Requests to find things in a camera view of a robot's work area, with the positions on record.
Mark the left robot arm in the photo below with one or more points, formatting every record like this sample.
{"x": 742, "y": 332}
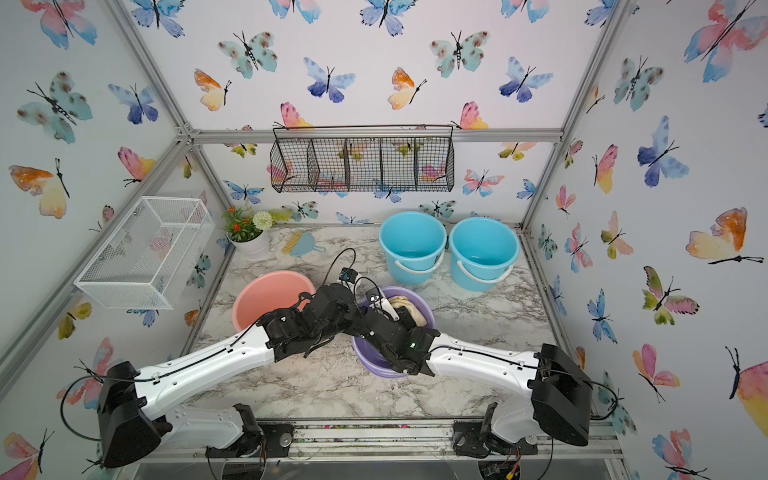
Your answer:
{"x": 137, "y": 409}

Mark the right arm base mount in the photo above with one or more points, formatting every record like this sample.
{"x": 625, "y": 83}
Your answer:
{"x": 475, "y": 440}

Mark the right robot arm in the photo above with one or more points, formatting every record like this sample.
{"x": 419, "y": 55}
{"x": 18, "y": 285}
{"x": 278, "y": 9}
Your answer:
{"x": 548, "y": 393}

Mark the aluminium front rail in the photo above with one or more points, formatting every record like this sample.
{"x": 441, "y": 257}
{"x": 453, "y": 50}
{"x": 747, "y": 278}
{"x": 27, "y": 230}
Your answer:
{"x": 422, "y": 439}

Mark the teal hand brush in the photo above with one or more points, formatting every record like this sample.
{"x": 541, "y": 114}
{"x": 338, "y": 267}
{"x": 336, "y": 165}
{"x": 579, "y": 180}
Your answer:
{"x": 300, "y": 244}

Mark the yellow microfiber cloth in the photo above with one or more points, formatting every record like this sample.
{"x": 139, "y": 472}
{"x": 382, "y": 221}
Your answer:
{"x": 410, "y": 315}

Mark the purple plastic bucket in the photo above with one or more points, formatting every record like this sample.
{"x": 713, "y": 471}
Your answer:
{"x": 370, "y": 358}

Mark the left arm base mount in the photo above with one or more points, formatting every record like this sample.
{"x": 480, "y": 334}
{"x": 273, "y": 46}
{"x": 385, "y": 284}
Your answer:
{"x": 264, "y": 441}

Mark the black wire wall basket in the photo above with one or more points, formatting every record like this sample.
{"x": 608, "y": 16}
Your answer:
{"x": 363, "y": 159}

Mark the pink plastic bucket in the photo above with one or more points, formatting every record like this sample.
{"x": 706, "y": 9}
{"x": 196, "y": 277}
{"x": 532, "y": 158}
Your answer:
{"x": 268, "y": 292}

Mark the potted flower plant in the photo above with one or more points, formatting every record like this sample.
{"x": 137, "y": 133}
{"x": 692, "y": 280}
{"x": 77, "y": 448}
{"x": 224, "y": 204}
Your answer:
{"x": 248, "y": 231}

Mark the white wire mesh basket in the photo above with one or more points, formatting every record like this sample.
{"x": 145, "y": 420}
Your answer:
{"x": 147, "y": 259}

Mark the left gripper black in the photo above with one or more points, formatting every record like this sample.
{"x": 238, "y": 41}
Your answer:
{"x": 354, "y": 314}

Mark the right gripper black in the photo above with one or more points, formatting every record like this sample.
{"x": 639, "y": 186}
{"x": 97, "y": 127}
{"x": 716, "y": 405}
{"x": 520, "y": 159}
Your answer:
{"x": 410, "y": 331}

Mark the teal plastic bucket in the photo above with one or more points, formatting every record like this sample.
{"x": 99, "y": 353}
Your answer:
{"x": 414, "y": 245}
{"x": 483, "y": 253}

